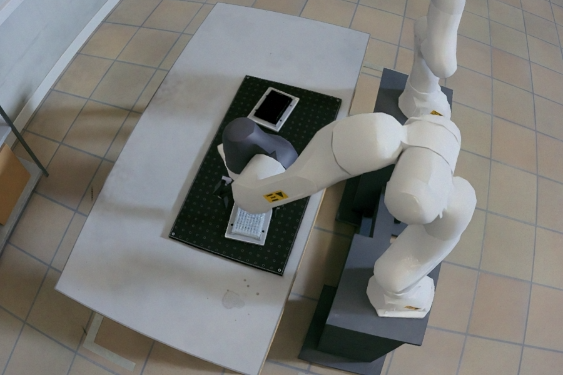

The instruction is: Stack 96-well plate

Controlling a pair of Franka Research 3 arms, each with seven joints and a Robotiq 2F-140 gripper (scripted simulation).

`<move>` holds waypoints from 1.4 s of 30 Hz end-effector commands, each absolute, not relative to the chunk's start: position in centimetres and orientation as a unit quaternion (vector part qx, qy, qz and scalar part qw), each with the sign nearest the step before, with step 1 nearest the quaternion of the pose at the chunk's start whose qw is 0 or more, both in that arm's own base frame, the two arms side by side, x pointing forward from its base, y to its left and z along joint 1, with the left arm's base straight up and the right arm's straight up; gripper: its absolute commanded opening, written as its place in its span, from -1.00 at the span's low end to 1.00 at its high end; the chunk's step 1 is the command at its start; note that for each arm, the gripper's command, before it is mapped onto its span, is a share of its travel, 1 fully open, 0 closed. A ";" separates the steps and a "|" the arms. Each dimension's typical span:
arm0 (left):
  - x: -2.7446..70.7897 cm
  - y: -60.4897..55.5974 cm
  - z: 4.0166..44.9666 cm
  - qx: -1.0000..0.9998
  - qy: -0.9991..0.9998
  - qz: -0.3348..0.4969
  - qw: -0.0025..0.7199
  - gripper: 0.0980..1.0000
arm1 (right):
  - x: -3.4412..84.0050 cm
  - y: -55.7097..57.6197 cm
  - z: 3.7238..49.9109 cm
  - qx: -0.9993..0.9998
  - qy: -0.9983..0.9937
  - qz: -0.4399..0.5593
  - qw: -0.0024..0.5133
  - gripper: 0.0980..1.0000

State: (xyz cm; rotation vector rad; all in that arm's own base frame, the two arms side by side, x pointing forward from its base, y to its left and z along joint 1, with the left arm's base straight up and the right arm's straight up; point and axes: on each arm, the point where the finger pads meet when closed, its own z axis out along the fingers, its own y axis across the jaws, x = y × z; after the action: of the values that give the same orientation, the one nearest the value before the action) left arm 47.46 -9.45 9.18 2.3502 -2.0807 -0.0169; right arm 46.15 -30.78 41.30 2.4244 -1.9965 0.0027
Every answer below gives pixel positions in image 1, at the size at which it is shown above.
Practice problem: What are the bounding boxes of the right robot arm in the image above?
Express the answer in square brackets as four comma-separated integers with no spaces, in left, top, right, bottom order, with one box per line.
[398,0,465,120]

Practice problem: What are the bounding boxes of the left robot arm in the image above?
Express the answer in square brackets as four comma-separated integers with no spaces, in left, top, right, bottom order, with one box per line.
[218,112,477,319]

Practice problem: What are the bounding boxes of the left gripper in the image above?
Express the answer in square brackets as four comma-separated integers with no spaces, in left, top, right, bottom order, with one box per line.
[213,174,284,219]

